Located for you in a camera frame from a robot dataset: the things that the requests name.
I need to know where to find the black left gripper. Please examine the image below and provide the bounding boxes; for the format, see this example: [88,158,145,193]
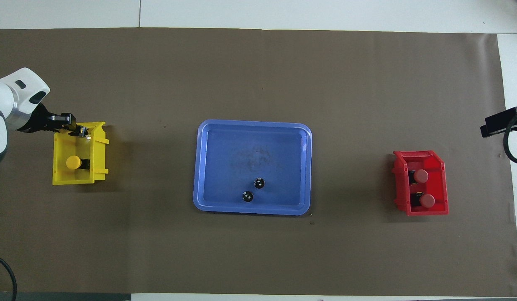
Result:
[17,102,90,139]

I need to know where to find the red push button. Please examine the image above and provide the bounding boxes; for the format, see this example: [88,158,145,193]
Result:
[409,168,429,184]
[410,192,436,209]

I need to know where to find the yellow plastic storage bin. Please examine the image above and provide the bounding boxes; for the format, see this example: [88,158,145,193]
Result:
[52,122,109,186]

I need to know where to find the red plastic storage bin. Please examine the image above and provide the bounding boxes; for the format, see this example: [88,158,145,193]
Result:
[391,150,449,216]

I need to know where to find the blue plastic tray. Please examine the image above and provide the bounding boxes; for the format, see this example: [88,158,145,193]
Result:
[193,120,312,216]

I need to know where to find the brown paper table mat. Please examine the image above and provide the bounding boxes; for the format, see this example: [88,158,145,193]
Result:
[0,28,517,297]

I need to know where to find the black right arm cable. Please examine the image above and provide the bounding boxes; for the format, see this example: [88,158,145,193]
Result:
[503,108,517,164]

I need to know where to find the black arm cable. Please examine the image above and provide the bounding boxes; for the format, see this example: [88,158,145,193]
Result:
[0,253,18,301]
[503,108,517,164]

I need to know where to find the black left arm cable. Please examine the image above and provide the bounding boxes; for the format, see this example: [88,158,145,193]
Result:
[0,253,18,301]

